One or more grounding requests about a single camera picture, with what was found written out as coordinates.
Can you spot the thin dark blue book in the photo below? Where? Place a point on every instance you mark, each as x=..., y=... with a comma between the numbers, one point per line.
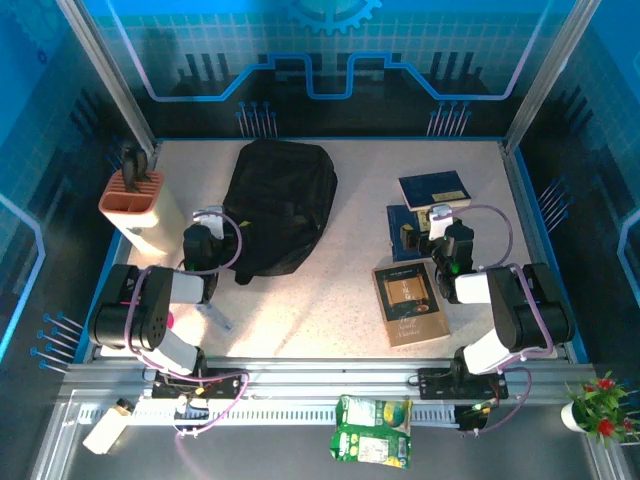
x=397, y=235

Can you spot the blue book with gold label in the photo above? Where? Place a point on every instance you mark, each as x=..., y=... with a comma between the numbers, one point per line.
x=435, y=187

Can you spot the brown cover book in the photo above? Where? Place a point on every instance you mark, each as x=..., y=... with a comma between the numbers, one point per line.
x=407, y=305

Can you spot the black backpack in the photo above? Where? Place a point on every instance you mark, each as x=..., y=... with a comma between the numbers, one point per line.
x=285, y=205

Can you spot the green snack bag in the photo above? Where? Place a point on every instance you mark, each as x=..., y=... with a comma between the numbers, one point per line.
x=372, y=430

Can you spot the cream utensil holder terracotta top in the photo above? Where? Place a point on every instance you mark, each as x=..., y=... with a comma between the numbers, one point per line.
x=145, y=215

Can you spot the clear plastic ruler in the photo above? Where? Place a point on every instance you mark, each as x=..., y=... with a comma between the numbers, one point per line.
x=217, y=316

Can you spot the pink plastic cup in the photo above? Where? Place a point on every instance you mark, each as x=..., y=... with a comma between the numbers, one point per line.
x=171, y=321

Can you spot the black controller box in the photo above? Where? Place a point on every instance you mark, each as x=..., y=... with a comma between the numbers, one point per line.
x=475, y=417

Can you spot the white plastic bottle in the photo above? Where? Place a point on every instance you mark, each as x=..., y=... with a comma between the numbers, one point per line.
x=105, y=430

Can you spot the potted plant red flowers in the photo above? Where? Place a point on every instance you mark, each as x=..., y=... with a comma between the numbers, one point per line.
x=597, y=407

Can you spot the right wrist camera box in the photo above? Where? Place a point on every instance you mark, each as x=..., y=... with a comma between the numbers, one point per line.
x=440, y=217

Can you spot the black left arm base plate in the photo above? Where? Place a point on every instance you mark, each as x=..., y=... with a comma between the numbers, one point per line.
x=225, y=382

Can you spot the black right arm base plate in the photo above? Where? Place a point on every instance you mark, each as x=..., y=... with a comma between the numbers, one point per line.
x=435, y=382

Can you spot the aluminium mounting rail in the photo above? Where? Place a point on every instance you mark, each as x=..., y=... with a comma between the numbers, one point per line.
x=325, y=372

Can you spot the aluminium frame post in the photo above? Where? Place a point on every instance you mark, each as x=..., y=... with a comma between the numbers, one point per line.
x=550, y=75
x=107, y=75

